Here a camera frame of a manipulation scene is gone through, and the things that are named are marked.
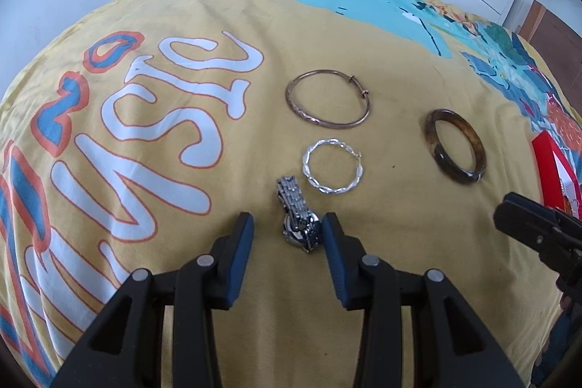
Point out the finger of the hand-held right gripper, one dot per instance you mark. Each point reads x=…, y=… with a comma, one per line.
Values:
x=518, y=217
x=568, y=220

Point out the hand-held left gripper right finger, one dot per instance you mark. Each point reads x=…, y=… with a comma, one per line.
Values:
x=332, y=249

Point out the thin gold bangle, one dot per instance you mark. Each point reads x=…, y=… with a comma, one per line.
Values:
x=291, y=106

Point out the silver twisted hoop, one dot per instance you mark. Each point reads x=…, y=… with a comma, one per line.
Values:
x=309, y=174

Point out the yellow printed dinosaur blanket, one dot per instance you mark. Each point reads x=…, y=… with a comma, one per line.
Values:
x=400, y=65

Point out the red jewelry box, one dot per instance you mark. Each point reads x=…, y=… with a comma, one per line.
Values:
x=545, y=160

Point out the silver metal wristwatch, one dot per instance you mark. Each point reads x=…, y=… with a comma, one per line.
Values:
x=295, y=215

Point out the wooden headboard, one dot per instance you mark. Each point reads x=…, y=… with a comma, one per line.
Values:
x=552, y=33

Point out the dark brown bangle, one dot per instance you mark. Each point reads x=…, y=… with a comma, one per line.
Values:
x=439, y=154

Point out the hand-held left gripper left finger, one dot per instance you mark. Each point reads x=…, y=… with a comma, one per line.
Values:
x=241, y=251

